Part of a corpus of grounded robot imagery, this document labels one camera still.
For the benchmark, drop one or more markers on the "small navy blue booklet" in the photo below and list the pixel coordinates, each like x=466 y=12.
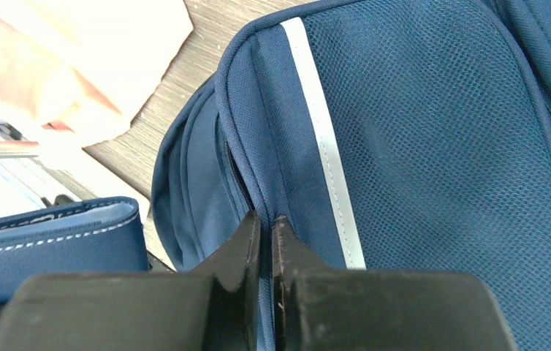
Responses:
x=99 y=235

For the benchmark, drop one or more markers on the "navy blue student backpack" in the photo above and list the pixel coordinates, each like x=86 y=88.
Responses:
x=392 y=134

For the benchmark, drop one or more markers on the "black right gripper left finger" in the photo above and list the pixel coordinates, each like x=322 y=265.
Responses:
x=211 y=307

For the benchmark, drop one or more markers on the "pink cloth garment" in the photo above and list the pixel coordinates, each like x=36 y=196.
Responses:
x=85 y=68

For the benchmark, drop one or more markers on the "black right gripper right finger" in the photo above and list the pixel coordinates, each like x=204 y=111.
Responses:
x=322 y=308

